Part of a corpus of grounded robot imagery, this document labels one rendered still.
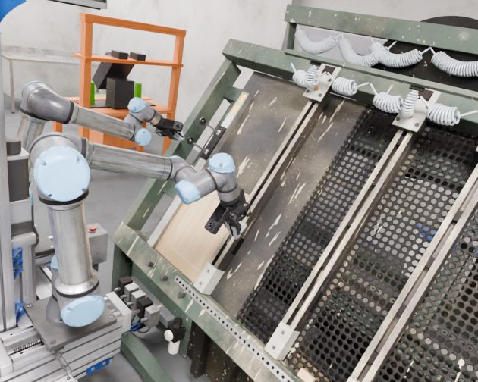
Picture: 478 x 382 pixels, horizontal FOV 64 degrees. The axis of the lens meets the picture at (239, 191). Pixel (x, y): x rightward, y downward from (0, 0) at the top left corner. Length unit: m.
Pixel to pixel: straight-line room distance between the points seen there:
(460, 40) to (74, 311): 1.91
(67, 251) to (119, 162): 0.28
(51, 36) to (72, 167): 8.31
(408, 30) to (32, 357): 2.09
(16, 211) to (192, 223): 0.85
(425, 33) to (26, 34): 7.90
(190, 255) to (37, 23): 7.68
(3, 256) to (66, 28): 8.14
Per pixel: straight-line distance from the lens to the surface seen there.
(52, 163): 0.95
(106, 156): 1.14
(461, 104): 1.62
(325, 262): 1.51
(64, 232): 1.06
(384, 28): 2.26
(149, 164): 1.19
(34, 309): 1.48
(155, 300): 1.96
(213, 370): 2.30
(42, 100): 1.61
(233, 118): 2.03
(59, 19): 9.24
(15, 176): 1.36
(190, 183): 1.13
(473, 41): 2.10
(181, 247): 1.93
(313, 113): 1.78
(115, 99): 4.93
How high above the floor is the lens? 2.01
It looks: 23 degrees down
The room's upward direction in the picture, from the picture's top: 12 degrees clockwise
